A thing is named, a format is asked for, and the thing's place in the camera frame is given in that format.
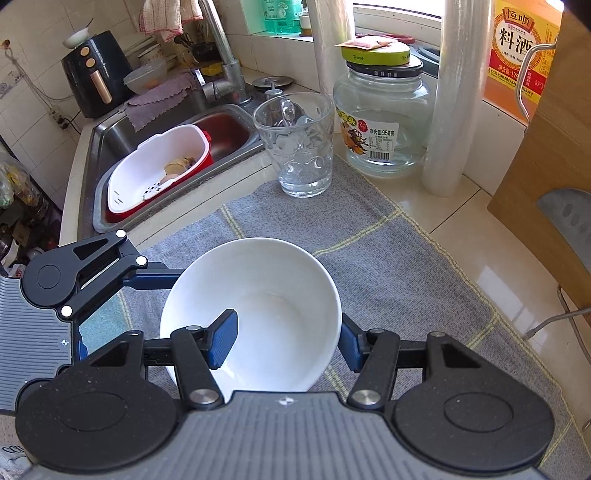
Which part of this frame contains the white bowl with pink flowers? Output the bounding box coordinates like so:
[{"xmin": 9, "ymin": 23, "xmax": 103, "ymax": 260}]
[{"xmin": 159, "ymin": 238, "xmax": 342, "ymax": 397}]

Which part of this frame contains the grey blue checked towel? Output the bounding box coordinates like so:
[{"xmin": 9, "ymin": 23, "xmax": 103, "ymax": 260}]
[{"xmin": 78, "ymin": 154, "xmax": 591, "ymax": 480}]

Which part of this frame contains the white colander basket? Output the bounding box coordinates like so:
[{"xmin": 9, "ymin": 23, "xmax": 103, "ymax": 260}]
[{"xmin": 107, "ymin": 124, "xmax": 213, "ymax": 219}]

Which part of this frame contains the steel sink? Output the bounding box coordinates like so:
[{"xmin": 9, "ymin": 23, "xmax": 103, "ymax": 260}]
[{"xmin": 75, "ymin": 86, "xmax": 264, "ymax": 240}]

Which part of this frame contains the red wash basin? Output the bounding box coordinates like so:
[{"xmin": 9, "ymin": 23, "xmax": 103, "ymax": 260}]
[{"xmin": 94, "ymin": 106, "xmax": 260, "ymax": 229}]

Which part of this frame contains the purple dish cloth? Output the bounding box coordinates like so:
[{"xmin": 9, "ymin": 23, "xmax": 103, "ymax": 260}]
[{"xmin": 124, "ymin": 72, "xmax": 200, "ymax": 132}]

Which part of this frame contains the steel faucet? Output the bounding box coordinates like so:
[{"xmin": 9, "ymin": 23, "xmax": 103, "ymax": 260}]
[{"xmin": 198, "ymin": 0, "xmax": 252, "ymax": 105}]

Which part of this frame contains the black air fryer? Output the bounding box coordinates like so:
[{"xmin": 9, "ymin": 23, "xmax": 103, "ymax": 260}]
[{"xmin": 61, "ymin": 30, "xmax": 133, "ymax": 119}]

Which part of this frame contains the plastic wrap roll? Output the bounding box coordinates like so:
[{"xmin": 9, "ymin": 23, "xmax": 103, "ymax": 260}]
[
  {"xmin": 422, "ymin": 1, "xmax": 494, "ymax": 197},
  {"xmin": 307, "ymin": 0, "xmax": 355, "ymax": 95}
]

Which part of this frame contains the large glass jar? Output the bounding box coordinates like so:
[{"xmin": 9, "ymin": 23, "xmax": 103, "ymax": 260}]
[{"xmin": 332, "ymin": 36, "xmax": 435, "ymax": 178}]

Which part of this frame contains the bamboo cutting board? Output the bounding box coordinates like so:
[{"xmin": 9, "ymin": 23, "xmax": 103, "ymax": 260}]
[{"xmin": 489, "ymin": 1, "xmax": 590, "ymax": 308}]

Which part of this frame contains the green detergent bottle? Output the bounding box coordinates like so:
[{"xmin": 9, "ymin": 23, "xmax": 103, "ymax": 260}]
[{"xmin": 262, "ymin": 0, "xmax": 304, "ymax": 34}]

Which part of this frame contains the orange cooking wine bottle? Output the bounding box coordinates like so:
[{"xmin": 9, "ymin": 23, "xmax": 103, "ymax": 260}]
[{"xmin": 484, "ymin": 0, "xmax": 564, "ymax": 124}]

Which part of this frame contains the black handled santoku knife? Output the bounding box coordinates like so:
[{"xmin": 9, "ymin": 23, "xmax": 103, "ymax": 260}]
[{"xmin": 537, "ymin": 188, "xmax": 591, "ymax": 271}]

